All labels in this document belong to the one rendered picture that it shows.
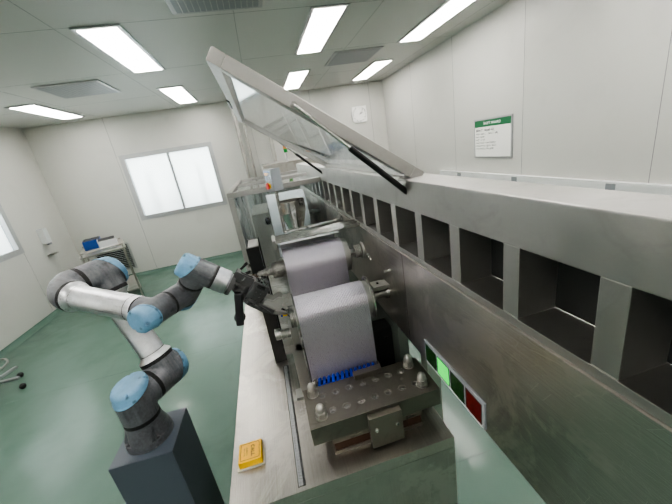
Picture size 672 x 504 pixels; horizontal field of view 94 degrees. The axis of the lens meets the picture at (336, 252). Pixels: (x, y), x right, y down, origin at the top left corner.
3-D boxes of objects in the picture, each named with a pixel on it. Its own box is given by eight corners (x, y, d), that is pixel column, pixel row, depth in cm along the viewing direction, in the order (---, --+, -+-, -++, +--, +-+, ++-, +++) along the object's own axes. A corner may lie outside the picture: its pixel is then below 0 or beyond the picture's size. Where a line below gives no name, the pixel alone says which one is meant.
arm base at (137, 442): (118, 461, 104) (107, 438, 101) (136, 424, 118) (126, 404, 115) (166, 447, 107) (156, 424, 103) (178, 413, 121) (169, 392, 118)
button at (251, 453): (241, 450, 101) (239, 444, 100) (263, 443, 102) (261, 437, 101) (239, 470, 94) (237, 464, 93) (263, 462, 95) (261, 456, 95)
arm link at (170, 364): (149, 402, 116) (57, 276, 107) (179, 374, 130) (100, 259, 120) (168, 397, 111) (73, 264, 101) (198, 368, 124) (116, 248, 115)
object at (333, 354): (313, 388, 109) (303, 343, 103) (377, 368, 113) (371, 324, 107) (314, 389, 108) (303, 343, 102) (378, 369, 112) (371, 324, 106)
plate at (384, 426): (371, 443, 95) (366, 415, 91) (402, 432, 96) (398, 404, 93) (374, 450, 92) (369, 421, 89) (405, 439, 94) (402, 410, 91)
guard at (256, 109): (242, 120, 164) (243, 119, 164) (327, 165, 181) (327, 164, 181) (221, 64, 66) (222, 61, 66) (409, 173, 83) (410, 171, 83)
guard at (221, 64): (234, 128, 168) (239, 115, 167) (325, 175, 186) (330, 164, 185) (194, 78, 62) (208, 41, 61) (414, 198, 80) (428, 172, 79)
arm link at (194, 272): (179, 264, 98) (187, 245, 94) (213, 278, 102) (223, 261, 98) (168, 281, 92) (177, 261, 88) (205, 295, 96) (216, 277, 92)
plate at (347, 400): (306, 405, 105) (302, 390, 103) (416, 370, 112) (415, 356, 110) (314, 446, 90) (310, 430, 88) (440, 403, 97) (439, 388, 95)
